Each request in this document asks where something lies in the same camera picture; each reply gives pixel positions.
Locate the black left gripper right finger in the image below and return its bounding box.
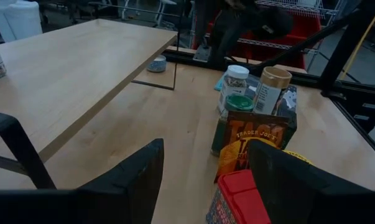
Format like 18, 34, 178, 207
248, 139, 331, 224

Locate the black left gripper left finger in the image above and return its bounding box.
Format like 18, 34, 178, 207
76, 138, 165, 224

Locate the yellow-lid crunchy chili jar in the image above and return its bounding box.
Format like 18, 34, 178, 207
282, 150, 313, 165

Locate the red-lid patterned spice tin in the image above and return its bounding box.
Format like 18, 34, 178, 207
205, 169, 272, 224

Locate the brown taco seasoning pouch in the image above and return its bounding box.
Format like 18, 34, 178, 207
214, 110, 292, 183

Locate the green-lid spice jar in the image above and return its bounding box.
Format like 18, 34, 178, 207
210, 94, 255, 157

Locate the everything bagel seasoning jar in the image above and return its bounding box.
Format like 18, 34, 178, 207
217, 64, 250, 113

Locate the wooden shelf with black legs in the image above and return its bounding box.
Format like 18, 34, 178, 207
0, 18, 178, 190

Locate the waterfall cover book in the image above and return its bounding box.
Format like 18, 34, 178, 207
213, 73, 297, 114

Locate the small candle tin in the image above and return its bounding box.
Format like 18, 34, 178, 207
146, 55, 167, 73

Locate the red storage bin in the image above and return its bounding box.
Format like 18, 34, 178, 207
236, 12, 322, 70

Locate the white round container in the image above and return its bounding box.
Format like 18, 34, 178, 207
0, 0, 44, 43

